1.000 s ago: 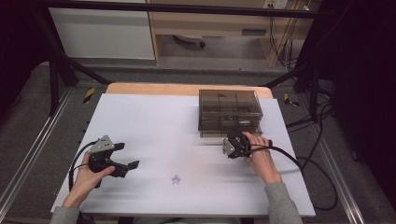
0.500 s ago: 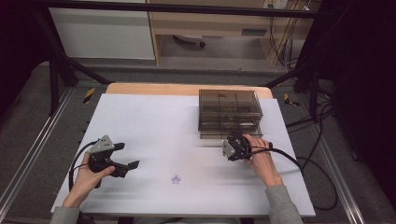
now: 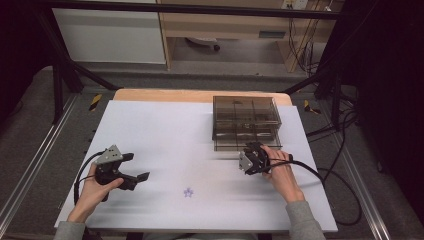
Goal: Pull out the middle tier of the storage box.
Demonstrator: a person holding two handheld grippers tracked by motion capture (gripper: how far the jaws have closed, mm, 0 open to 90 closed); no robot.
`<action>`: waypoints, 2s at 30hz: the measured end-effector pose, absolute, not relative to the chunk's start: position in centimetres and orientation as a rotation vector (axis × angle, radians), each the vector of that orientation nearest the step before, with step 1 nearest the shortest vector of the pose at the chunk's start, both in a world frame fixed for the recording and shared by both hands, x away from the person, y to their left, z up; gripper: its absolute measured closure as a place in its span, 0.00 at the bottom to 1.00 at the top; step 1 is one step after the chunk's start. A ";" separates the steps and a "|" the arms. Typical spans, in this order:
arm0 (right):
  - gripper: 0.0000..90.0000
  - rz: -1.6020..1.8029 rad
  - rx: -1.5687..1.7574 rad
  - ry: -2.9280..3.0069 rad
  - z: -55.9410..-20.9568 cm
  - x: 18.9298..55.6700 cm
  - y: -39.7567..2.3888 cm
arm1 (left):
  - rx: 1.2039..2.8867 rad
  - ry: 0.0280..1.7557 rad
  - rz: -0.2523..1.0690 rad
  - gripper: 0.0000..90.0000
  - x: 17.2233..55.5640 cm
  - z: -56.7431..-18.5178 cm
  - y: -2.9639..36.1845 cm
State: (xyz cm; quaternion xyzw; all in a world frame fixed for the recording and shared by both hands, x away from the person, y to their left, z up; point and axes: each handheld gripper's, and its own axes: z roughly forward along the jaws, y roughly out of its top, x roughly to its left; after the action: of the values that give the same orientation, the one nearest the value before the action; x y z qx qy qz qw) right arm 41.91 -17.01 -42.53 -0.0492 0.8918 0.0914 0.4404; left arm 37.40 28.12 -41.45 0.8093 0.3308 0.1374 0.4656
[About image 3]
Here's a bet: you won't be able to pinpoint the smoky transparent drawer organizer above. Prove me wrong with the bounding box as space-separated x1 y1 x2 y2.
212 95 283 143

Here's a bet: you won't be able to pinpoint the light wooden desk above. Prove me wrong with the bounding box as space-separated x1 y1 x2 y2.
156 0 338 73

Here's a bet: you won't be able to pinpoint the white power strip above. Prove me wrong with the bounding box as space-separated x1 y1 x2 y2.
281 0 310 11

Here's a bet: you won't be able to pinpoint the light wooden table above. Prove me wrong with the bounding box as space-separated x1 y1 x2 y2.
113 88 293 107

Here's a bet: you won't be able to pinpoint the hanging black and yellow cables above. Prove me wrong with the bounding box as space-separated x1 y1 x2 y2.
287 13 323 77

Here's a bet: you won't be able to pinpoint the white cabinet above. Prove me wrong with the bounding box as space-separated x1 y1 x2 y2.
51 8 167 65

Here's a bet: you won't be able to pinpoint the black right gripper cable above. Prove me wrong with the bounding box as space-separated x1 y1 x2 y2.
266 158 363 227

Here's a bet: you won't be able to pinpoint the black curtain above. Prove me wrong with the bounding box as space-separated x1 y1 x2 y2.
328 0 424 216
0 0 56 116

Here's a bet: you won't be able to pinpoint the black metal stand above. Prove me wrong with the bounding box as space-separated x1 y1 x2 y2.
33 9 122 125
283 64 360 132

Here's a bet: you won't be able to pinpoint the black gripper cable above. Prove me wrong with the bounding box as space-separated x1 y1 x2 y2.
72 150 104 206
266 158 363 227

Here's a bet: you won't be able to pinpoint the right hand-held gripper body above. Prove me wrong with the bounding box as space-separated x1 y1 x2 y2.
238 146 272 176

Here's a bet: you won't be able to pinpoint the white table cover sheet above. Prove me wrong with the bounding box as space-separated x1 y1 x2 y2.
54 100 338 233

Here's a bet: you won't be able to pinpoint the aluminium floor rail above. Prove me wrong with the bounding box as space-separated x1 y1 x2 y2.
332 131 392 240
0 94 80 228

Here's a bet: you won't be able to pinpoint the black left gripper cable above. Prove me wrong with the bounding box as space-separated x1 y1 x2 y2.
72 150 104 206

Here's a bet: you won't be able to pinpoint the grey chair base with caster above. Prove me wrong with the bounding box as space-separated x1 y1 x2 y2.
184 36 221 52

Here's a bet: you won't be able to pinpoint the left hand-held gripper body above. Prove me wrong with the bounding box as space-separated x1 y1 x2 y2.
93 144 138 192

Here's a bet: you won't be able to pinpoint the black floor cable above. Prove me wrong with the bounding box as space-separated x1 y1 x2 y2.
306 108 360 183

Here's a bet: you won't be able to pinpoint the person's left hand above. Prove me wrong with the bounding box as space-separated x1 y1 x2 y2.
75 164 124 214

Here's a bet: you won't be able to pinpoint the person's right hand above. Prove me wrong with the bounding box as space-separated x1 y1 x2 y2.
261 145 300 197

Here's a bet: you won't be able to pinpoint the black horizontal frame bar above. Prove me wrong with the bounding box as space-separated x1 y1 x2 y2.
33 0 346 20

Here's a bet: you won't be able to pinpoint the yellow black floor tape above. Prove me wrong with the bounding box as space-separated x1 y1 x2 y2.
303 99 322 115
88 93 103 112

